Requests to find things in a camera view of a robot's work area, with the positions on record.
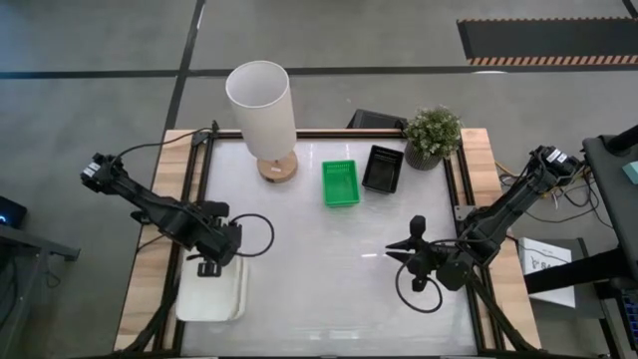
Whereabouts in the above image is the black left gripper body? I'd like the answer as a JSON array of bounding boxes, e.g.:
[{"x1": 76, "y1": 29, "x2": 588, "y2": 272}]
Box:
[{"x1": 191, "y1": 199, "x2": 244, "y2": 279}]

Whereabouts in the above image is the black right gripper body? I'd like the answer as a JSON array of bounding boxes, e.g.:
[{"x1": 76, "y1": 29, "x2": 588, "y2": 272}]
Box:
[{"x1": 408, "y1": 214, "x2": 446, "y2": 293}]

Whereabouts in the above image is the black slotted plastic basket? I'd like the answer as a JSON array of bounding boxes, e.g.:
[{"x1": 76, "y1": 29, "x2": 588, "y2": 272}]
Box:
[{"x1": 361, "y1": 144, "x2": 406, "y2": 195}]

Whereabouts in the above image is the green slotted plastic basket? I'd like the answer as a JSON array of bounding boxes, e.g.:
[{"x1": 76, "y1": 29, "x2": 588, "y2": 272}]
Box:
[{"x1": 321, "y1": 159, "x2": 362, "y2": 208}]

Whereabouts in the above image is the wooden table side board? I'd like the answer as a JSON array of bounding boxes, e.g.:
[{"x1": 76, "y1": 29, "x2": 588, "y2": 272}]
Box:
[
  {"x1": 113, "y1": 129, "x2": 200, "y2": 353},
  {"x1": 461, "y1": 128, "x2": 543, "y2": 350}
]

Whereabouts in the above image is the small potted green plant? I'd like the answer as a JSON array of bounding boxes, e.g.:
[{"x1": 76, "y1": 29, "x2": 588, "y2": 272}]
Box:
[{"x1": 402, "y1": 104, "x2": 464, "y2": 172}]

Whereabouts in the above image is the white printed cardboard box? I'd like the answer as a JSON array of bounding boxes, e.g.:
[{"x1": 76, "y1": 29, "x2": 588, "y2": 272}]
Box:
[{"x1": 517, "y1": 236, "x2": 577, "y2": 309}]

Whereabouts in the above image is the black flat monitor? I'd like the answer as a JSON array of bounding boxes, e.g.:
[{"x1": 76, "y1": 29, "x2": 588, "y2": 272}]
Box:
[{"x1": 347, "y1": 109, "x2": 409, "y2": 132}]

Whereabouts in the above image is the white shade wooden base lamp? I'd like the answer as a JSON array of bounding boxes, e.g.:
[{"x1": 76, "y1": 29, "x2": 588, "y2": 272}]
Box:
[{"x1": 224, "y1": 60, "x2": 299, "y2": 184}]

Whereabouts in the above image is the black metal bar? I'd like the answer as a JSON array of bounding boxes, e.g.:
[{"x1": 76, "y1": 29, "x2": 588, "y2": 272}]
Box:
[{"x1": 523, "y1": 247, "x2": 630, "y2": 295}]

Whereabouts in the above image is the grey metal stand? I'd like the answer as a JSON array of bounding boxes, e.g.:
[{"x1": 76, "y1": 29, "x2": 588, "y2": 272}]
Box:
[{"x1": 0, "y1": 223, "x2": 81, "y2": 263}]

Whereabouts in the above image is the dark device with blue light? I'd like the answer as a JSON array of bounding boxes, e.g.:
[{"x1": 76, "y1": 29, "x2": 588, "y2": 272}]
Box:
[{"x1": 0, "y1": 195, "x2": 29, "y2": 230}]

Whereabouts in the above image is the black side table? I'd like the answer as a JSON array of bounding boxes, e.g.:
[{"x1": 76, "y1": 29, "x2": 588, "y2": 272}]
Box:
[{"x1": 581, "y1": 124, "x2": 638, "y2": 280}]

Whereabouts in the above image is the black hazard striped mat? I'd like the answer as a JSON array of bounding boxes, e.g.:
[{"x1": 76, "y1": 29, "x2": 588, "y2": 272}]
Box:
[{"x1": 457, "y1": 17, "x2": 638, "y2": 67}]

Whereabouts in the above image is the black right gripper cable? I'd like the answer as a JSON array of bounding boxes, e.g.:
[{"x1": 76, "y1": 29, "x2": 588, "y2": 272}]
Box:
[{"x1": 395, "y1": 261, "x2": 444, "y2": 314}]

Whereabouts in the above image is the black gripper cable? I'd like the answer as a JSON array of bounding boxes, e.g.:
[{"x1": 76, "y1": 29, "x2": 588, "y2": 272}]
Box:
[
  {"x1": 229, "y1": 212, "x2": 276, "y2": 258},
  {"x1": 395, "y1": 261, "x2": 444, "y2": 314}
]

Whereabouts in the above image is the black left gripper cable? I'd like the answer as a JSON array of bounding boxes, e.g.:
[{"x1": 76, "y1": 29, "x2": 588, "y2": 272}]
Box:
[{"x1": 229, "y1": 212, "x2": 276, "y2": 258}]

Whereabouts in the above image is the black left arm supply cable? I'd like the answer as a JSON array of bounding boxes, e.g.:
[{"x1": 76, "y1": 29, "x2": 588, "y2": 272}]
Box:
[{"x1": 110, "y1": 119, "x2": 220, "y2": 166}]

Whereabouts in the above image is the black aluminium table frame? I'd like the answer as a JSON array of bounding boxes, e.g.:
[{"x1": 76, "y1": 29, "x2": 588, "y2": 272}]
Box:
[{"x1": 113, "y1": 127, "x2": 544, "y2": 359}]

